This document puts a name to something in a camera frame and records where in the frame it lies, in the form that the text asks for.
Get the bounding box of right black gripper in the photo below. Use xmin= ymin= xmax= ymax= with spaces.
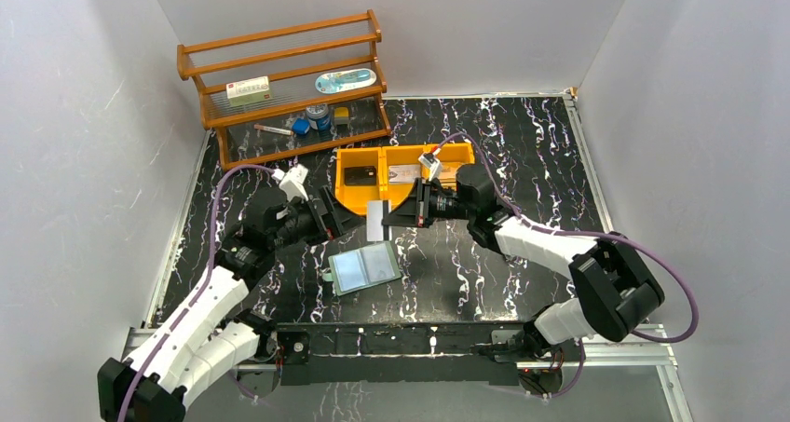
xmin=382 ymin=177 xmax=475 ymax=228

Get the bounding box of white magnetic stripe card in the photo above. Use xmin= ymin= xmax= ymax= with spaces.
xmin=366 ymin=200 xmax=391 ymax=242

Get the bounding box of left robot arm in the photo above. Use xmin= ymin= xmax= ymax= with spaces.
xmin=97 ymin=186 xmax=364 ymax=421

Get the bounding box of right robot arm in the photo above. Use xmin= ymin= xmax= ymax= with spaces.
xmin=367 ymin=164 xmax=665 ymax=361

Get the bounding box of silver card in bin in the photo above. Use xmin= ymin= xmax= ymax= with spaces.
xmin=388 ymin=164 xmax=422 ymax=184

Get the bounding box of black card in bin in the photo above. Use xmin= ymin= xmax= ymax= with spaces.
xmin=343 ymin=166 xmax=378 ymax=187

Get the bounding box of orange card in bin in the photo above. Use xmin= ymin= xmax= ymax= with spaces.
xmin=438 ymin=163 xmax=461 ymax=184

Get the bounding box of blue small cube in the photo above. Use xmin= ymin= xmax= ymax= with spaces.
xmin=291 ymin=118 xmax=311 ymax=136

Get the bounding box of yellow small box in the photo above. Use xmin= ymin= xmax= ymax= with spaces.
xmin=333 ymin=106 xmax=350 ymax=126

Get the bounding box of white tube stick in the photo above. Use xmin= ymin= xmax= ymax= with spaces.
xmin=253 ymin=124 xmax=293 ymax=136

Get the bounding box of blue oval packaged item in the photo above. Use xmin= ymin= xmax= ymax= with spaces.
xmin=314 ymin=68 xmax=377 ymax=95

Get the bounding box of wooden three-tier shelf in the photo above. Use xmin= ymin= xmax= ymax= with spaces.
xmin=176 ymin=10 xmax=392 ymax=170

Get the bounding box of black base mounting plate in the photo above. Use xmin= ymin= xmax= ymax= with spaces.
xmin=220 ymin=321 xmax=584 ymax=388

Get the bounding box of white medicine box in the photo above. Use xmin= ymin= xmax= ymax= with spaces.
xmin=225 ymin=75 xmax=272 ymax=107

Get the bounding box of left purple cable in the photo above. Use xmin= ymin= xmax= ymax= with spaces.
xmin=116 ymin=164 xmax=288 ymax=422

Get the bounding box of aluminium frame rail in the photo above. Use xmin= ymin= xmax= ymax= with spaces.
xmin=122 ymin=321 xmax=690 ymax=421

